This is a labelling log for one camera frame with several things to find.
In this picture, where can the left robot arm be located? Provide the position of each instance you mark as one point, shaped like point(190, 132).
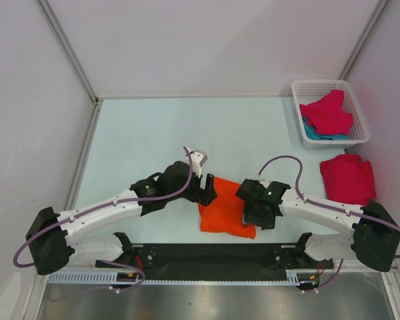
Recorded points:
point(56, 240)

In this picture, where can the white slotted cable duct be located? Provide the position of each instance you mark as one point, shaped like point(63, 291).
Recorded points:
point(116, 277)

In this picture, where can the folded pink t shirt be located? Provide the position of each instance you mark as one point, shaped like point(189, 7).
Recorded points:
point(348, 179)

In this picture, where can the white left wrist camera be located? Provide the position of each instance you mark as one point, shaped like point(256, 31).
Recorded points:
point(197, 158)

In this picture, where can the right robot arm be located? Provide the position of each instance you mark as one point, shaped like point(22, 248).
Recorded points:
point(366, 233)

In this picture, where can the orange t shirt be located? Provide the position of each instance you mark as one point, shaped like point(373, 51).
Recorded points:
point(225, 213)

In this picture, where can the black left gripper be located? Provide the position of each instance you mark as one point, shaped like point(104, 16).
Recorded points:
point(200, 195)

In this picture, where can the pink t shirt in basket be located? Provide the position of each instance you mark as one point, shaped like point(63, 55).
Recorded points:
point(327, 115)

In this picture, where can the white plastic basket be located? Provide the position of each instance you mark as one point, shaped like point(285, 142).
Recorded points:
point(311, 90)

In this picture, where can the aluminium front rail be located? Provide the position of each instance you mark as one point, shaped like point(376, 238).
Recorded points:
point(55, 257)

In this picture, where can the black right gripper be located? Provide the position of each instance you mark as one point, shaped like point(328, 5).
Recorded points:
point(267, 222)

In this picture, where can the right aluminium corner post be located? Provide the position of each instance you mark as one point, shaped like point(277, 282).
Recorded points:
point(372, 23)

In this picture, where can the left aluminium corner post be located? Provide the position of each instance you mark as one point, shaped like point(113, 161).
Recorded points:
point(66, 47)

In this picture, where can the aluminium corner post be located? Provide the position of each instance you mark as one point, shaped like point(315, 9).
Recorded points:
point(66, 47)
point(372, 23)

